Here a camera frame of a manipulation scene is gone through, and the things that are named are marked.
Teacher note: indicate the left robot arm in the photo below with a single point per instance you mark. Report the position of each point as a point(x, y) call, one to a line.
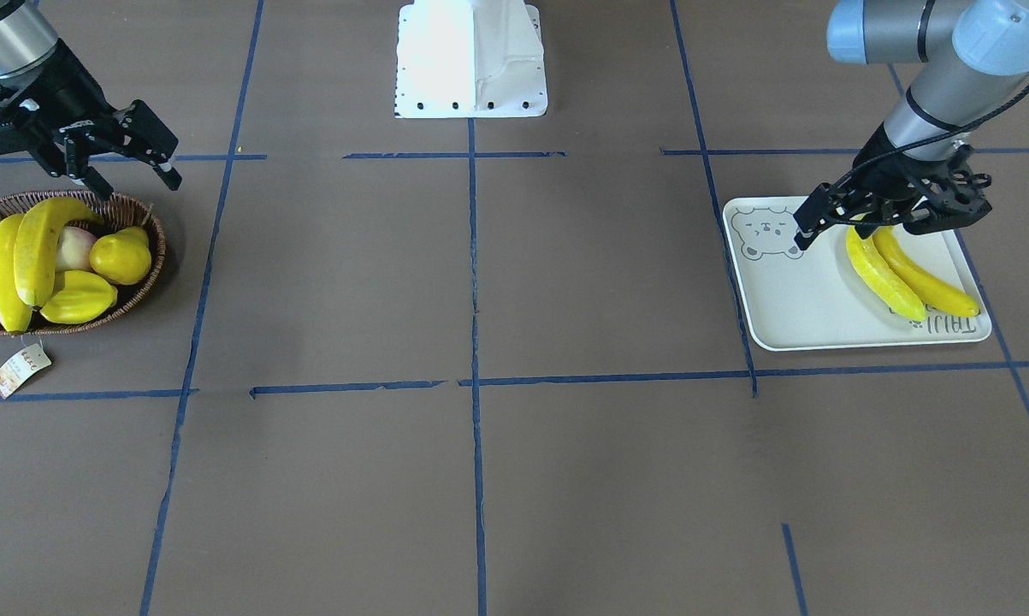
point(974, 57)

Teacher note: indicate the white paper price tag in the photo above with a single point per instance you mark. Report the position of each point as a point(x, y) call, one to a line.
point(22, 366)

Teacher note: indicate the pale peach fruit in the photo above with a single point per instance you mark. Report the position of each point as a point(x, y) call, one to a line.
point(74, 249)

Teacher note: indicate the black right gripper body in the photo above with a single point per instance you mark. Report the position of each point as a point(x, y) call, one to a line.
point(62, 84)

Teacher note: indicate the yellow lemon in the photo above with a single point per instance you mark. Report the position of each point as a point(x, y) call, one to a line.
point(123, 258)

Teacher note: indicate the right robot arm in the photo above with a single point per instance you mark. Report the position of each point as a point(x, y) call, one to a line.
point(25, 35)

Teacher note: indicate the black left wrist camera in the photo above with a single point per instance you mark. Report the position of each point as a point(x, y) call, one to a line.
point(952, 195)

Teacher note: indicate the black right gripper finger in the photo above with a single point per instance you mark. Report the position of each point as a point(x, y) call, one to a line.
point(77, 162)
point(148, 139)

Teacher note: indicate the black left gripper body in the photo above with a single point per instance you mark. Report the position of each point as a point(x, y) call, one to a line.
point(888, 174)

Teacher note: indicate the yellow star fruit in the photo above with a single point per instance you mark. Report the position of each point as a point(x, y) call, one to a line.
point(79, 296)

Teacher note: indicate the brown wicker basket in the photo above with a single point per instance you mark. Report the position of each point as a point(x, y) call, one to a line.
point(118, 212)

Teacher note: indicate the yellow banana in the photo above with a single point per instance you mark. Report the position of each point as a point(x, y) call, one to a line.
point(929, 288)
point(874, 271)
point(37, 241)
point(15, 316)

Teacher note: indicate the cream bear tray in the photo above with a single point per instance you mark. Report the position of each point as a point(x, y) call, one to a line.
point(802, 300)

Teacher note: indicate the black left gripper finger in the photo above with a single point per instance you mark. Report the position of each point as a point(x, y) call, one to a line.
point(825, 207)
point(866, 225)

